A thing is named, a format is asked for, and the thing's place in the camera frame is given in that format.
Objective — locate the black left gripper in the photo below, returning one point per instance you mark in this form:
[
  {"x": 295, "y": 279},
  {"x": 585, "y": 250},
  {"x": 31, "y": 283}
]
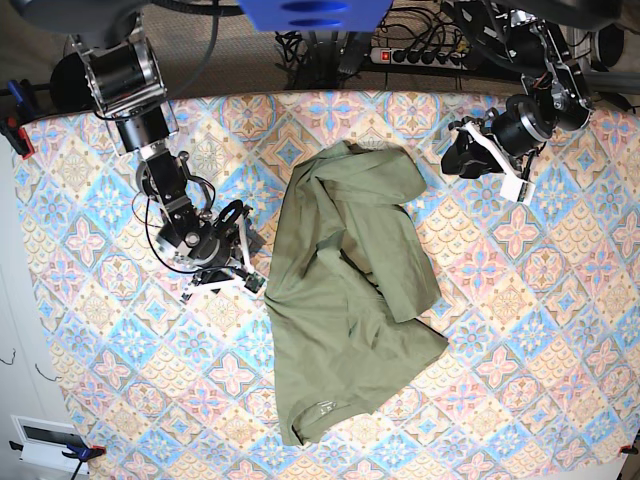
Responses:
[{"x": 458, "y": 160}]

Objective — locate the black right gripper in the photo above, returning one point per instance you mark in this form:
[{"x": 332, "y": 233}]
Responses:
[{"x": 234, "y": 266}]

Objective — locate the olive green t-shirt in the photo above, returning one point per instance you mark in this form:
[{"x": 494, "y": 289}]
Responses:
[{"x": 348, "y": 284}]

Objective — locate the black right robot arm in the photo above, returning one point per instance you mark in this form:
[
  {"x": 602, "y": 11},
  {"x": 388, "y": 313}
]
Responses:
[{"x": 130, "y": 96}]

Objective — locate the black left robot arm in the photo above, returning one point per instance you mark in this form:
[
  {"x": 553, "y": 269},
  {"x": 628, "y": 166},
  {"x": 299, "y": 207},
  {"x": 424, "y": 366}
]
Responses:
[{"x": 555, "y": 92}]

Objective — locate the white power strip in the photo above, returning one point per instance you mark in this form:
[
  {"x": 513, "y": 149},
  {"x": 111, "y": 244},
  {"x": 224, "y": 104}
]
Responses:
[{"x": 418, "y": 58}]

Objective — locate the colourful patterned tablecloth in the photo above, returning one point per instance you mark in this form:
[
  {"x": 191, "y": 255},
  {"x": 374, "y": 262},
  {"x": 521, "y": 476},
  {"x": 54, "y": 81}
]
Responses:
[{"x": 540, "y": 303}]

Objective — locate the black cylinder right background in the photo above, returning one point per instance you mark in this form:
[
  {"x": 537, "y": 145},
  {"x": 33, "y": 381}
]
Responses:
[{"x": 609, "y": 45}]

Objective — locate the black round stool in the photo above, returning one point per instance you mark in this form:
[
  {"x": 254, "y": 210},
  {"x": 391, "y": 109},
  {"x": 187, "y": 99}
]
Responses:
[{"x": 68, "y": 86}]

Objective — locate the blue orange clamp lower left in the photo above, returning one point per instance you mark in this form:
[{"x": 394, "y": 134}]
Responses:
[{"x": 82, "y": 454}]

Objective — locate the orange clamp lower right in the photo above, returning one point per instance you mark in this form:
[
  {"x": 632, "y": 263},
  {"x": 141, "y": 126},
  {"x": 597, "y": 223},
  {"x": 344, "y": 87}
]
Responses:
[{"x": 629, "y": 450}]

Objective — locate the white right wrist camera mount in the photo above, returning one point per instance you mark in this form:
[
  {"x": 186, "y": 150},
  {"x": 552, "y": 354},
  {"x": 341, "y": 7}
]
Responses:
[{"x": 209, "y": 247}]

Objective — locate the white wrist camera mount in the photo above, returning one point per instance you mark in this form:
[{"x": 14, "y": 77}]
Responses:
[
  {"x": 476, "y": 152},
  {"x": 209, "y": 247}
]

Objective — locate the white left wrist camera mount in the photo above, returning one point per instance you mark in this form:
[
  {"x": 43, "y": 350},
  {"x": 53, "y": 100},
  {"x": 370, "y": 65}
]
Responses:
[{"x": 476, "y": 152}]

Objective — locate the white wall outlet box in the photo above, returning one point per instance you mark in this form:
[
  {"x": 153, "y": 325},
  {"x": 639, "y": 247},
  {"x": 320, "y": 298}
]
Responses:
[{"x": 47, "y": 432}]

